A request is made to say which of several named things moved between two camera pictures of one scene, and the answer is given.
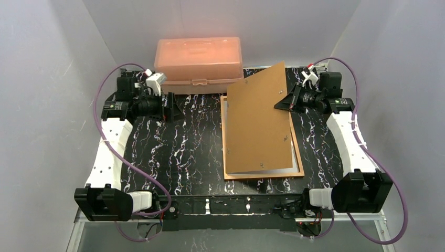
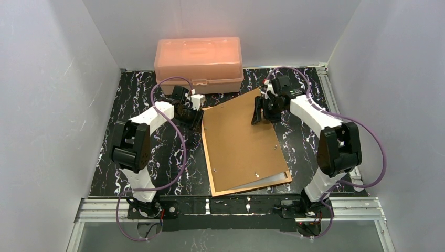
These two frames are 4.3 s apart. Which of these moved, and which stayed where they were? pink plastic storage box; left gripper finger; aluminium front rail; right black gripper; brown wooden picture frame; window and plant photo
Moved: left gripper finger; window and plant photo; brown wooden picture frame; right black gripper
Stayed: aluminium front rail; pink plastic storage box
